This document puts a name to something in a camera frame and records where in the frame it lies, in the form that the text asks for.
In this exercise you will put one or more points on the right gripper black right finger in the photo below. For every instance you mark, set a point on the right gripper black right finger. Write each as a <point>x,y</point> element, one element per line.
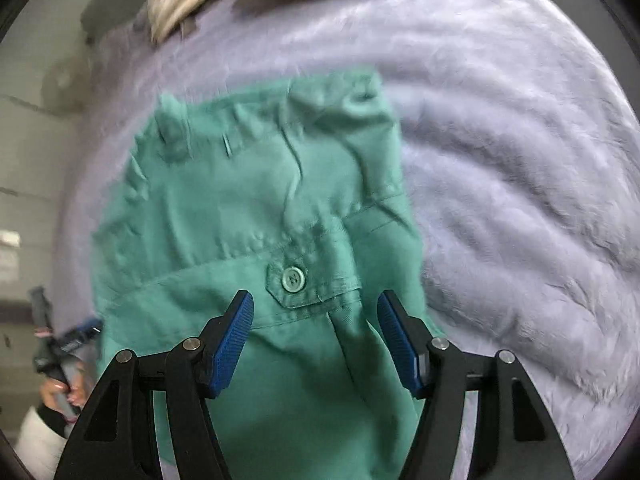
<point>515,437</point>

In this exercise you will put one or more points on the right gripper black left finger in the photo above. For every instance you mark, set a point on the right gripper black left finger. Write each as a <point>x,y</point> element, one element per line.
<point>115,435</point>

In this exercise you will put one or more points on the green work shirt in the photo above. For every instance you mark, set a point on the green work shirt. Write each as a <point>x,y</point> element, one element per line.
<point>293,191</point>

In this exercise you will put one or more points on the person's left hand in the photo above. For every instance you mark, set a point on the person's left hand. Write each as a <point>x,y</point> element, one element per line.
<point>60,392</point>

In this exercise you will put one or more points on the white left sleeve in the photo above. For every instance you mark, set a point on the white left sleeve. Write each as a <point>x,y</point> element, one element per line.
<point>39,447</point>

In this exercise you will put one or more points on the white round fan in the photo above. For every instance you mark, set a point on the white round fan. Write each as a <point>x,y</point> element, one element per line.
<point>66,87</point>

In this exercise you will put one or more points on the lavender bed blanket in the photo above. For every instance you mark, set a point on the lavender bed blanket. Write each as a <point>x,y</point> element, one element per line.
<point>520,157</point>

